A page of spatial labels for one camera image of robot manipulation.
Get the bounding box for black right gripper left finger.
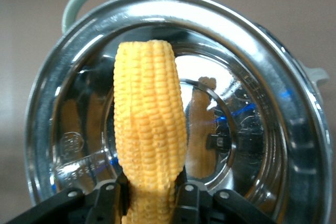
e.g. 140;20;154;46
15;173;130;224

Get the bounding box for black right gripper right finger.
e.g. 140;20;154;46
174;172;270;224

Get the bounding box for yellow corn cob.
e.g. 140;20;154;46
113;39;188;224

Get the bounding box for stainless steel pot grey handles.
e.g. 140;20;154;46
23;0;331;224

